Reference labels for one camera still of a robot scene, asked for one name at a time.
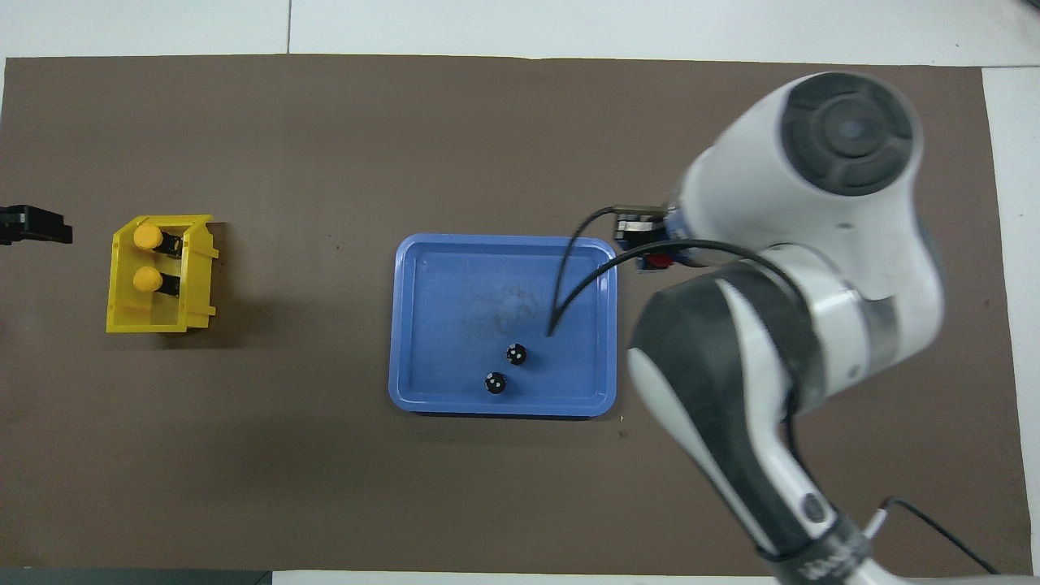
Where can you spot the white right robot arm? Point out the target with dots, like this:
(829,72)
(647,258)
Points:
(812,244)

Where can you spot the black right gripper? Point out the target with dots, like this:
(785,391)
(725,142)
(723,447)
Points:
(638,223)

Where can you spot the blue plastic tray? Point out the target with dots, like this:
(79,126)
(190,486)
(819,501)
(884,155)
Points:
(455,366)

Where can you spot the black cylindrical capacitor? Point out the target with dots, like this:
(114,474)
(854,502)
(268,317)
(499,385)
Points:
(516,354)
(495,383)

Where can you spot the brown paper mat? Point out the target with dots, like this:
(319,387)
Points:
(325,487)

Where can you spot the yellow push button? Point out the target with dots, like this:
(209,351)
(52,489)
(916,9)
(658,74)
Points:
(147,280)
(148,236)

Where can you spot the yellow plastic bin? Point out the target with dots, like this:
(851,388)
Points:
(130,317)

